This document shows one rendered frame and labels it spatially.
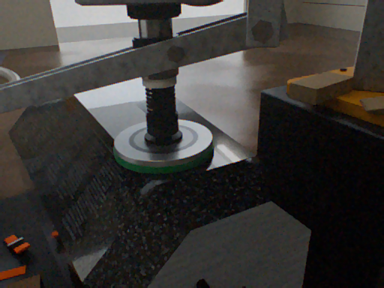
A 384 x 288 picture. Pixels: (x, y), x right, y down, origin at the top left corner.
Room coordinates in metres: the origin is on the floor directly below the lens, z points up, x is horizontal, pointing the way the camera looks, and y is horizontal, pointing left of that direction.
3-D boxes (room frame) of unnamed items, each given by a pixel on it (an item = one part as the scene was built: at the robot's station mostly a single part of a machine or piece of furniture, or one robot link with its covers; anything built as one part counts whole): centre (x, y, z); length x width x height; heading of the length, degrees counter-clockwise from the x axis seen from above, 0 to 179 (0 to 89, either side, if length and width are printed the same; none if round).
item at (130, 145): (0.66, 0.05, 0.82); 0.21 x 0.21 x 0.01
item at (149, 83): (0.66, 0.05, 0.97); 0.07 x 0.07 x 0.04
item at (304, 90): (1.06, -0.44, 0.81); 0.20 x 0.10 x 0.05; 126
